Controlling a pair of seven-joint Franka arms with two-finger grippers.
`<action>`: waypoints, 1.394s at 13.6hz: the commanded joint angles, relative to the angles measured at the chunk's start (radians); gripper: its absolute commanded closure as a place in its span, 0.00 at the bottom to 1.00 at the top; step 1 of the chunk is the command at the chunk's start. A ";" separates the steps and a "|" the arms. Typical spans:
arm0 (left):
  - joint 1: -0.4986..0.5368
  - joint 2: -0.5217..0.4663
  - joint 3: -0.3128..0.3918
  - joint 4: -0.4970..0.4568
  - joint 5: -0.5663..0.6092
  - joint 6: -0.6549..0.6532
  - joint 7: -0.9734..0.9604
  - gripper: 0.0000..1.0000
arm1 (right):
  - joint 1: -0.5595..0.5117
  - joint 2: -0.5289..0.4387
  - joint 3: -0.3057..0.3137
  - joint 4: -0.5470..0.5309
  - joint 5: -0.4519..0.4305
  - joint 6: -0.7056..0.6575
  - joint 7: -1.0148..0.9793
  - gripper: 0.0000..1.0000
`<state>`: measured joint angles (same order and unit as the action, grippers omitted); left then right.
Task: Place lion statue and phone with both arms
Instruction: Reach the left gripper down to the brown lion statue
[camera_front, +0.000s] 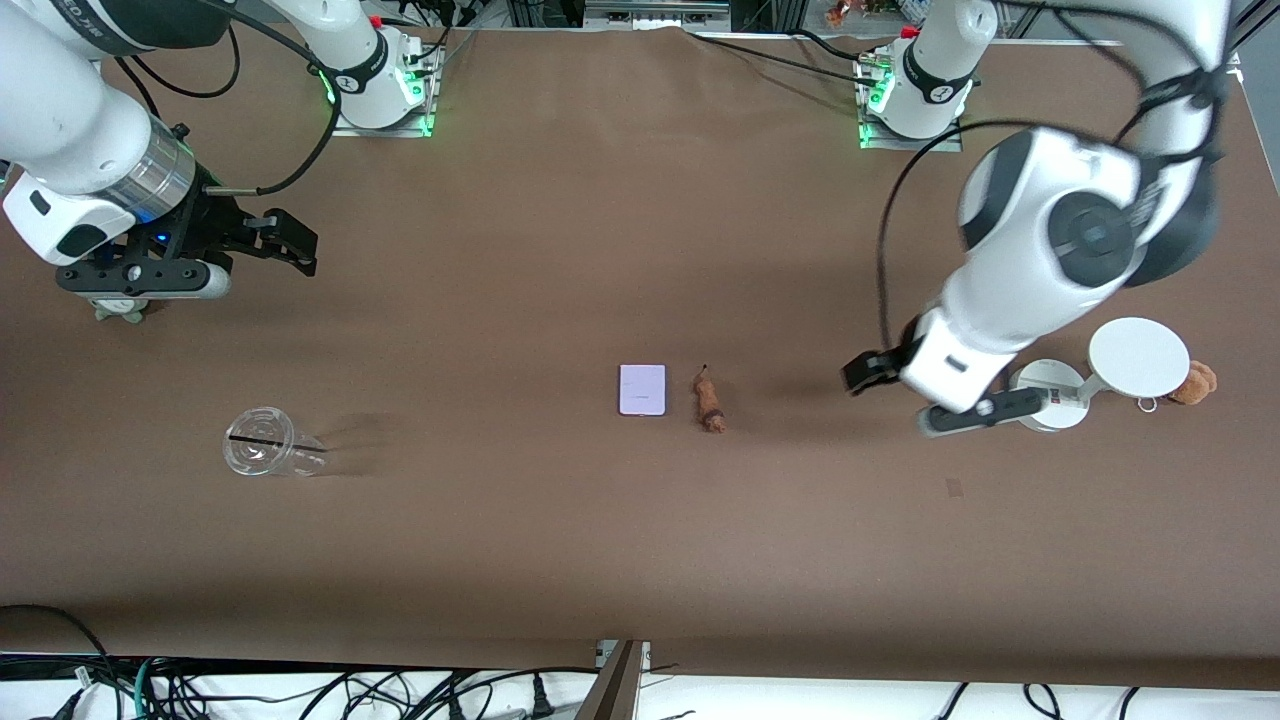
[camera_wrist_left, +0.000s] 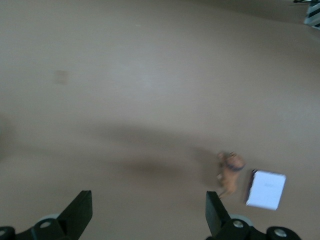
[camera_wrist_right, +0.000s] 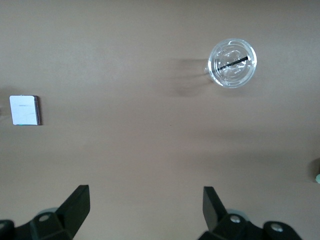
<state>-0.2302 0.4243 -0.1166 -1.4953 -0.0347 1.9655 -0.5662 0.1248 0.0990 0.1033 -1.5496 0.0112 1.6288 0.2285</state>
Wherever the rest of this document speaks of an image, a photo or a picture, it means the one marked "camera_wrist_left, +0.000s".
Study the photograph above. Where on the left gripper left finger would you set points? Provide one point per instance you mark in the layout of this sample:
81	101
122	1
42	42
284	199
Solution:
75	215

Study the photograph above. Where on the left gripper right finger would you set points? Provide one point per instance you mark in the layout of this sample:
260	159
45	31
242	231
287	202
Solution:
217	220

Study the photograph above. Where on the brown lion statue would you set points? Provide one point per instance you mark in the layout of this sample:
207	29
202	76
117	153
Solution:
229	173

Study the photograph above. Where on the lavender square card box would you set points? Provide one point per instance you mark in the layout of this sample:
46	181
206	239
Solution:
266	190

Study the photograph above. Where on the clear tape patch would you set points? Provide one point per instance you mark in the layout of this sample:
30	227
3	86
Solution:
61	77

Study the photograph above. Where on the brown table cover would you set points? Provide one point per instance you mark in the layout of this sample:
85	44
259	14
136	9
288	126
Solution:
150	75

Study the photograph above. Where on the aluminium profile bar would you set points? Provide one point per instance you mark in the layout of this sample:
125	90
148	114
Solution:
312	14

